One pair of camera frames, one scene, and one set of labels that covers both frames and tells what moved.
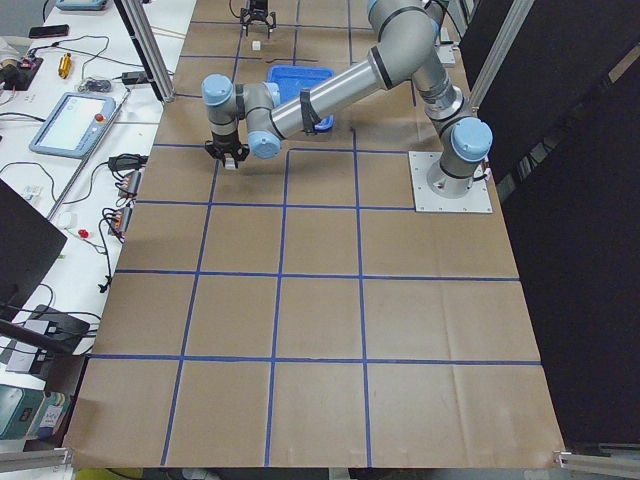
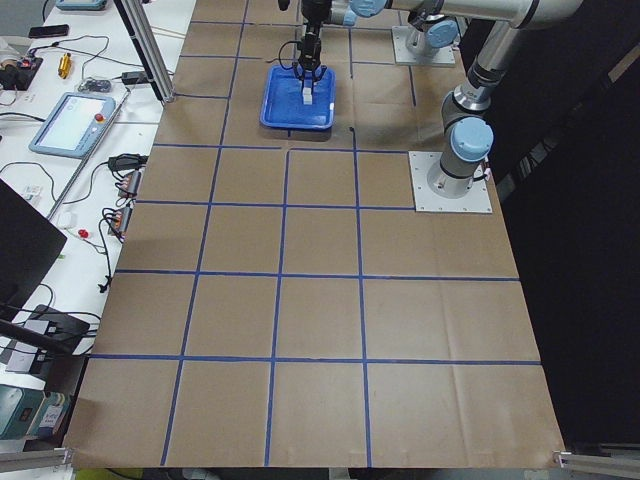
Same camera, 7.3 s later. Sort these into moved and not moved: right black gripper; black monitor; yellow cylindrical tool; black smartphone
Moved: right black gripper
Not moved: yellow cylindrical tool; black monitor; black smartphone
